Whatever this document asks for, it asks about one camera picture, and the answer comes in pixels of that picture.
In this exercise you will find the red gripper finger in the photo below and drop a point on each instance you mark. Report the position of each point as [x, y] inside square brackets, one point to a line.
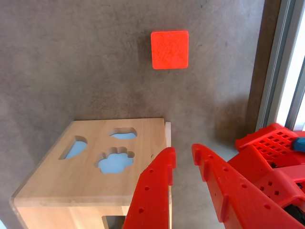
[238, 202]
[152, 198]

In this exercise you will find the red cube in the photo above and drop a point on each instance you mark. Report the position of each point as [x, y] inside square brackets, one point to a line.
[169, 50]

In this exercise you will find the red robot base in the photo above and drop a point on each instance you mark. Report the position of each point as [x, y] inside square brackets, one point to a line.
[267, 143]

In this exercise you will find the wooden shape sorter box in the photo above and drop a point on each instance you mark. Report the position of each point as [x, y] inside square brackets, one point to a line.
[71, 181]

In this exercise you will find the blue clamp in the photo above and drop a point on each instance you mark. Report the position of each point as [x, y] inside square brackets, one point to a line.
[299, 144]

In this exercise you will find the aluminium profile rail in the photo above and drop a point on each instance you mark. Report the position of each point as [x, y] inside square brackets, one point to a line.
[274, 71]

